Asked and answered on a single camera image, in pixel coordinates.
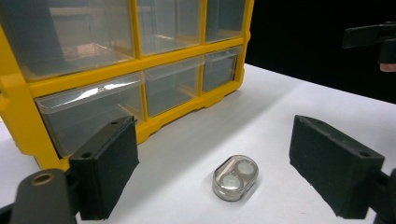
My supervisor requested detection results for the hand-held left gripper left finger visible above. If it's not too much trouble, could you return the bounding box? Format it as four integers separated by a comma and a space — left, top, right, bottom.
68, 116, 140, 221

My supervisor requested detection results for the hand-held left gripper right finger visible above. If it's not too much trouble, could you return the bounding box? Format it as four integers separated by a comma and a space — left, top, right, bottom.
289, 115, 386, 219

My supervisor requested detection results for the clear plastic storage drawer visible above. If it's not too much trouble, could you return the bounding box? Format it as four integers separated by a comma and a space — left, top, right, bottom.
35, 72, 145, 158

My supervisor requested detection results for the small clear plastic case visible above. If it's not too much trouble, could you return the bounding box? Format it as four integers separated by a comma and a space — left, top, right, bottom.
212, 154, 260, 203

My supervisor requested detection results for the yellow and black drawer organizer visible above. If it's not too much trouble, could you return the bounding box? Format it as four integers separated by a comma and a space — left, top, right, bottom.
0, 0, 255, 172

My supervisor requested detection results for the black curtain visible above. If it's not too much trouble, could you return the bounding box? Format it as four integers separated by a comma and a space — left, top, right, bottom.
245, 0, 396, 105

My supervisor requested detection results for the grid of clear drawers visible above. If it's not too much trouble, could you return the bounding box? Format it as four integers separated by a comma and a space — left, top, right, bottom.
0, 0, 247, 118

